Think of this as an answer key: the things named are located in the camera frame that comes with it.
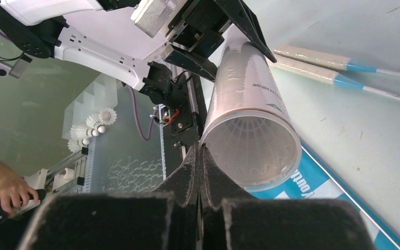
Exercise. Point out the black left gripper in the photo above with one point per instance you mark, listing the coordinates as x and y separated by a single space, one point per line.
199 27

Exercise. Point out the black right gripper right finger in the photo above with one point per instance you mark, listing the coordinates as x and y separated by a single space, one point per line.
234 219

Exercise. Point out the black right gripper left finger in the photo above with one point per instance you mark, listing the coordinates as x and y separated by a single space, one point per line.
164 218

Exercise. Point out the white shuttlecock tube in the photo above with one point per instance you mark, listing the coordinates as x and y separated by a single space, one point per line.
245 87

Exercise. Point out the white shuttlecock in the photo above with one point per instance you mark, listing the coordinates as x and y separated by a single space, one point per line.
254 152

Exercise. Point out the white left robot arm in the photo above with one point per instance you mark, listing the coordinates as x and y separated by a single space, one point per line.
39 29

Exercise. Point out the operator hand bare skin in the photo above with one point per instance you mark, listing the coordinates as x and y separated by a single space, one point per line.
15 192

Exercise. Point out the blue racket bag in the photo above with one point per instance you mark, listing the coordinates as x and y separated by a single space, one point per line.
314 180

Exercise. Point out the blue racket upper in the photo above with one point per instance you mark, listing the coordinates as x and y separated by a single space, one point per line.
328 60

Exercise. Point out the blue racket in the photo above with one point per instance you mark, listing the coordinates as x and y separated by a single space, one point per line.
328 60
326 76

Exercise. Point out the blue racket lower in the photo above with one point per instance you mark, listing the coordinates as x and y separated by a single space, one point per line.
326 76

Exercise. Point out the spare shuttlecock one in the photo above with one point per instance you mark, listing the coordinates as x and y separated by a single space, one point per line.
105 117

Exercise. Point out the spare shuttlecock three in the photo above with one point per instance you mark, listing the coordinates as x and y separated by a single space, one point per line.
75 145

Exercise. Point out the spare shuttlecock two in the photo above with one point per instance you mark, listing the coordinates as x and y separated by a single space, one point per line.
87 129

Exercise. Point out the clear plastic box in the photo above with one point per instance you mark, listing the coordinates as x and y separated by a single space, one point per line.
100 94

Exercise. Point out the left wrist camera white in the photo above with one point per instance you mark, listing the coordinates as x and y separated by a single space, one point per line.
154 16

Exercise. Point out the grey cable duct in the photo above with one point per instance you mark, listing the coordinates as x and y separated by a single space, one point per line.
89 166

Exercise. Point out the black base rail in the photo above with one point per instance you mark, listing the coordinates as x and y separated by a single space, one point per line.
184 127

